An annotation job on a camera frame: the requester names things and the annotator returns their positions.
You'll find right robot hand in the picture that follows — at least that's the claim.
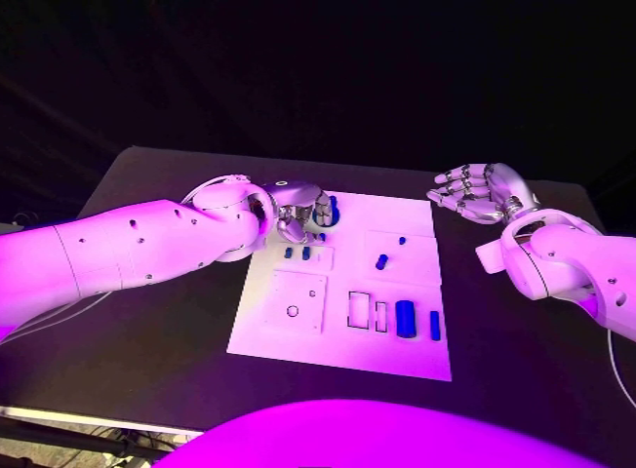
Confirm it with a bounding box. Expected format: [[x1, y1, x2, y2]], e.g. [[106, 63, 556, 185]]
[[426, 162, 544, 225]]

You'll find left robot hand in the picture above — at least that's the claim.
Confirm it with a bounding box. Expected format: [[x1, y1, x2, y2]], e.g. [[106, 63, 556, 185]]
[[260, 179, 335, 246]]

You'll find blue gear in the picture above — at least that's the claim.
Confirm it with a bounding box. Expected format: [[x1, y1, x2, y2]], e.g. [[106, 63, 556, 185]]
[[312, 195, 344, 228]]

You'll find white task board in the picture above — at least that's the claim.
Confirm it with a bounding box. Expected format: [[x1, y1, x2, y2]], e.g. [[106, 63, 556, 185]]
[[225, 190, 453, 382]]

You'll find thick long blue cylinder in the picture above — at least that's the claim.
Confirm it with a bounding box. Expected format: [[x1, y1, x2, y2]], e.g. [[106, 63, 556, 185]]
[[394, 299, 419, 339]]

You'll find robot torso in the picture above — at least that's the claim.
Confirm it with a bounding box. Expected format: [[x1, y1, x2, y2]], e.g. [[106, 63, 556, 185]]
[[151, 398, 612, 468]]

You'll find black metal bar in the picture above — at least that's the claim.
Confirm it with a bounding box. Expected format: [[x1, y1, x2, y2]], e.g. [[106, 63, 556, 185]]
[[0, 413, 171, 462]]

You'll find white cable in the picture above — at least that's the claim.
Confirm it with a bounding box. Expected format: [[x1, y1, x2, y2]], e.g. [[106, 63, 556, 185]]
[[0, 290, 116, 362], [179, 174, 253, 206], [606, 328, 636, 430]]

